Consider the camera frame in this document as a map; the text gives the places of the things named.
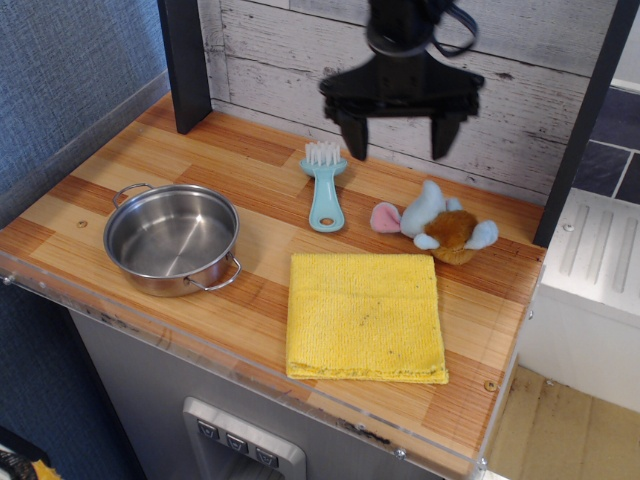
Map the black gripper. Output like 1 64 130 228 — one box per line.
320 51 484 160

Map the blue and brown plush toy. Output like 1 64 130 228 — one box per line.
370 180 499 266

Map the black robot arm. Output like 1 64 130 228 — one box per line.
319 1 484 160

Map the yellow folded towel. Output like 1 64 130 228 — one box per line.
286 253 449 384

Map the grey toy fridge cabinet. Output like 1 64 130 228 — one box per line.
72 312 478 479

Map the light blue dish brush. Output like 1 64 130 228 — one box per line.
300 142 348 233

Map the stainless steel pot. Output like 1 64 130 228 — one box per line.
103 183 243 297

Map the white ridged side counter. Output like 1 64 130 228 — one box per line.
518 189 639 410

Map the clear acrylic edge guard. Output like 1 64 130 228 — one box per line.
1 240 545 479

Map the silver dispenser button panel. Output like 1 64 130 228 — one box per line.
183 397 307 479

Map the yellow black object corner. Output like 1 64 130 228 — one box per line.
1 445 62 480

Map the black left shelf post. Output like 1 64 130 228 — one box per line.
157 0 212 134

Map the black shelf post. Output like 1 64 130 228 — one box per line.
157 0 212 134
533 0 639 248

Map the black right shelf post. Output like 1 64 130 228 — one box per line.
533 0 639 248

